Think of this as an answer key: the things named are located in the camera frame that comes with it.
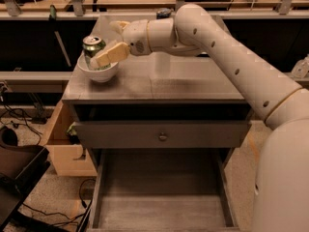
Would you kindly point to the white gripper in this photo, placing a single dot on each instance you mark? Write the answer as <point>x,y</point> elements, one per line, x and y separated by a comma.
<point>136,36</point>

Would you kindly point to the black tray bin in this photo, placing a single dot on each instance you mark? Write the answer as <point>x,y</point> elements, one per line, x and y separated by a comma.
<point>21,167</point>

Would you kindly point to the blue energy drink can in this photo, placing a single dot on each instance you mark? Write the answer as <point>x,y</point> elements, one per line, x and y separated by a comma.
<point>163,13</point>

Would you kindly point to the grey middle drawer with knob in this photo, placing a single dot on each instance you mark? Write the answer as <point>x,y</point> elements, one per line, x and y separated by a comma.
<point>153,135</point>

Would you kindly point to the white bowl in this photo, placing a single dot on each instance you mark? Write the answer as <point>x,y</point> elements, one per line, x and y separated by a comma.
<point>102,75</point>

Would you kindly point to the green soda can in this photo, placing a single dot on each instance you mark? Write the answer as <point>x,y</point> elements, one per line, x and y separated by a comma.
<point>91,46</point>

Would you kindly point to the grey drawer cabinet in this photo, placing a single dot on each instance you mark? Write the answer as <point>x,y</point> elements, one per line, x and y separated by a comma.
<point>158,88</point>

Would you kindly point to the light wooden box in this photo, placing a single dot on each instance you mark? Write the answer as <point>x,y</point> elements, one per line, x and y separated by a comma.
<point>68,159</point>

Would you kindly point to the open grey bottom drawer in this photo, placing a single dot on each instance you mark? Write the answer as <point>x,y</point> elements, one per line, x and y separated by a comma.
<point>161,191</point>

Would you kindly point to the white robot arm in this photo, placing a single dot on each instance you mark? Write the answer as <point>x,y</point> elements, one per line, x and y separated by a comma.
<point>282,186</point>

